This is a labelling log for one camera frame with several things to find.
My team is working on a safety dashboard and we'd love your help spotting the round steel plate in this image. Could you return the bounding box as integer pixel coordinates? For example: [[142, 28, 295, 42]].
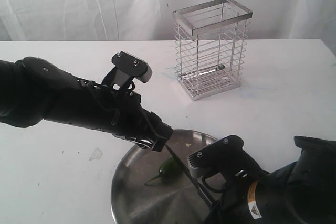
[[111, 146, 209, 223]]

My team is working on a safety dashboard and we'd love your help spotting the white backdrop curtain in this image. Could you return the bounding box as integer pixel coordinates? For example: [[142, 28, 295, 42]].
[[1, 0, 335, 46]]

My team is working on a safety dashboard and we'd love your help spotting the green vegetable piece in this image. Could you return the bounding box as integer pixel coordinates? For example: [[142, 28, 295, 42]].
[[144, 157, 182, 185]]

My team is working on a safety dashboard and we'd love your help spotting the clear tape piece lower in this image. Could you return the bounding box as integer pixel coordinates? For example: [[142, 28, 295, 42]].
[[89, 148, 103, 161]]

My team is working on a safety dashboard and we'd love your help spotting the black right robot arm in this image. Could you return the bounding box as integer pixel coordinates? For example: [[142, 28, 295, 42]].
[[203, 136, 335, 223]]

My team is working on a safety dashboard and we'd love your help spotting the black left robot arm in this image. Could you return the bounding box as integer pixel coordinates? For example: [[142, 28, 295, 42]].
[[1, 51, 173, 152]]

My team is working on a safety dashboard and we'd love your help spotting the black handled knife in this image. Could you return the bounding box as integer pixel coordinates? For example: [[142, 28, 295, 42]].
[[165, 144, 215, 209]]

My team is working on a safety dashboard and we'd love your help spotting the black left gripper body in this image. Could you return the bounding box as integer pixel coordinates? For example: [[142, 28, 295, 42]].
[[86, 66, 173, 152]]

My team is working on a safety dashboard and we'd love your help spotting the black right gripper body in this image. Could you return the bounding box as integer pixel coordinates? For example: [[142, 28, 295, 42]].
[[202, 155, 271, 224]]

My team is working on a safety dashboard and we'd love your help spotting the wire metal utensil rack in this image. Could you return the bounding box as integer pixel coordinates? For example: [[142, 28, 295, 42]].
[[173, 0, 253, 101]]

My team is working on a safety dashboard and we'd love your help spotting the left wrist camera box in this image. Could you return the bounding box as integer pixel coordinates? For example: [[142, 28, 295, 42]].
[[111, 51, 152, 83]]

